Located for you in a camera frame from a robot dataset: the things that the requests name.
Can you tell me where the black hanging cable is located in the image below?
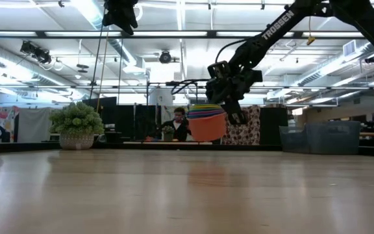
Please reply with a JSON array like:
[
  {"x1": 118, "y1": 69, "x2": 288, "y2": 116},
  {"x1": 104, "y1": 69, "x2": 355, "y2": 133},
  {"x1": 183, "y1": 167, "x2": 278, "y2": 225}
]
[{"x1": 88, "y1": 16, "x2": 106, "y2": 102}]

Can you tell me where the black ceiling-mounted device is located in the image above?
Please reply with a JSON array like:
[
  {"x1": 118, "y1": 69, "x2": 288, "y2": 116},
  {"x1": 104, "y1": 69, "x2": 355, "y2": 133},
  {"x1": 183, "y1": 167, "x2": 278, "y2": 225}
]
[{"x1": 19, "y1": 40, "x2": 53, "y2": 65}]

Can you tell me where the white cylindrical tank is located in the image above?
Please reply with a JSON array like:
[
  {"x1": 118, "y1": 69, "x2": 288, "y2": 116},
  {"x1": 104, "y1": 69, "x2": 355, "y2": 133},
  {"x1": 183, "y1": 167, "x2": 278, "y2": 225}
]
[{"x1": 148, "y1": 87, "x2": 175, "y2": 107}]

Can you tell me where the black partition panel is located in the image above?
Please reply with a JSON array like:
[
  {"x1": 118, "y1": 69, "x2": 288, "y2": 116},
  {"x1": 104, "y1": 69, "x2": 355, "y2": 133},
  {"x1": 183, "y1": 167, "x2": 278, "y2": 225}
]
[{"x1": 260, "y1": 107, "x2": 288, "y2": 146}]

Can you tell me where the green potted artificial plant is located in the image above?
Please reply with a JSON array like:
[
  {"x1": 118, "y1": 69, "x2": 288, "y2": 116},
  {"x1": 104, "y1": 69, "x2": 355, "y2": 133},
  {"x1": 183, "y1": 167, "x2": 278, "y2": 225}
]
[{"x1": 48, "y1": 101, "x2": 105, "y2": 151}]

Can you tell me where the brown patterned hanging cloth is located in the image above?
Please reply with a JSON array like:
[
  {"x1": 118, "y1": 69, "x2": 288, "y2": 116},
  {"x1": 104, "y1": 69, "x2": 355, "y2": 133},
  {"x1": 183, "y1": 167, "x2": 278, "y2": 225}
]
[{"x1": 221, "y1": 105, "x2": 261, "y2": 146}]

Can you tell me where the round black ceiling device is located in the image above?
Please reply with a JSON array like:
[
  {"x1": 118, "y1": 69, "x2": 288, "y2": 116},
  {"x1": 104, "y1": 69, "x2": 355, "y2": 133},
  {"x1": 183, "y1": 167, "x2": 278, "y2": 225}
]
[{"x1": 158, "y1": 50, "x2": 173, "y2": 64}]

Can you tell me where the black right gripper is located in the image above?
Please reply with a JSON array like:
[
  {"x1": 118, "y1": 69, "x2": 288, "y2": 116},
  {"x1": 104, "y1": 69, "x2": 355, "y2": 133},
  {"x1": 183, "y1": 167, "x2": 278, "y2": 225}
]
[{"x1": 205, "y1": 66, "x2": 264, "y2": 126}]

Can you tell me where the black display screen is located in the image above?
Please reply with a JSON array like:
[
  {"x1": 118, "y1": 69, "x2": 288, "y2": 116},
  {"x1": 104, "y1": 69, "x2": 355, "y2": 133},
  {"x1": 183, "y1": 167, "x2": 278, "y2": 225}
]
[{"x1": 82, "y1": 96, "x2": 118, "y2": 134}]

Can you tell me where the black aluminium table frame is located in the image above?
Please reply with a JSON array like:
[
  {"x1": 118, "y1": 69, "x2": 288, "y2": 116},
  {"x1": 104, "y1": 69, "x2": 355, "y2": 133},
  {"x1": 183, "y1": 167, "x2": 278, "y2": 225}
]
[{"x1": 0, "y1": 140, "x2": 374, "y2": 159}]

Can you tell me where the person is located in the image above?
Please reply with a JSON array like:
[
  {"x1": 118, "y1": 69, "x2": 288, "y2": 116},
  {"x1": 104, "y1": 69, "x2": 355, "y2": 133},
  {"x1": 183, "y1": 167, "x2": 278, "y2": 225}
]
[{"x1": 159, "y1": 107, "x2": 193, "y2": 142}]

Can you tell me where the yellow hanging cable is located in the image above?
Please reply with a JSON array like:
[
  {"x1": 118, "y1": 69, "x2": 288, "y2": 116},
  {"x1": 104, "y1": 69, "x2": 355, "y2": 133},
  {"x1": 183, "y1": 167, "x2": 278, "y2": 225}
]
[{"x1": 95, "y1": 28, "x2": 110, "y2": 112}]

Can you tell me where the grey plastic basket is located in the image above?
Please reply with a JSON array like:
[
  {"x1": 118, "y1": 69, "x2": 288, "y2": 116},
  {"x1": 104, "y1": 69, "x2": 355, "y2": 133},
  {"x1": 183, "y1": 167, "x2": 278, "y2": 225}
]
[{"x1": 278, "y1": 121, "x2": 362, "y2": 155}]

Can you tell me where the grey hanging cloth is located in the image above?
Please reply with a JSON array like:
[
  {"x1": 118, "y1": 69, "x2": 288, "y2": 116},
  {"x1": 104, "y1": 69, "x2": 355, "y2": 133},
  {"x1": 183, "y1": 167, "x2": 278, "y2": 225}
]
[{"x1": 17, "y1": 107, "x2": 52, "y2": 144}]

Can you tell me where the colourful hanging cloth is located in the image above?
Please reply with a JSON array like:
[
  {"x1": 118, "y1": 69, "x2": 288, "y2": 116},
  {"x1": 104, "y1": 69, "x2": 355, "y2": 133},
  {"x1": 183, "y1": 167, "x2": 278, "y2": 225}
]
[{"x1": 0, "y1": 105, "x2": 21, "y2": 143}]

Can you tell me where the yellow hanging hook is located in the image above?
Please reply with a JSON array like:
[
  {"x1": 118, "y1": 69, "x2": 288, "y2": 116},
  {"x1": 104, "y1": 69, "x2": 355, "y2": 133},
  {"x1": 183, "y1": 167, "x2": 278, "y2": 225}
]
[{"x1": 306, "y1": 16, "x2": 317, "y2": 46}]

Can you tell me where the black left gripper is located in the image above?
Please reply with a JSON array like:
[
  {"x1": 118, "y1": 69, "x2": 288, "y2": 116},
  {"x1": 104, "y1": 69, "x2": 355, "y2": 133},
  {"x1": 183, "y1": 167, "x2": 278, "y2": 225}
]
[{"x1": 101, "y1": 0, "x2": 139, "y2": 36}]

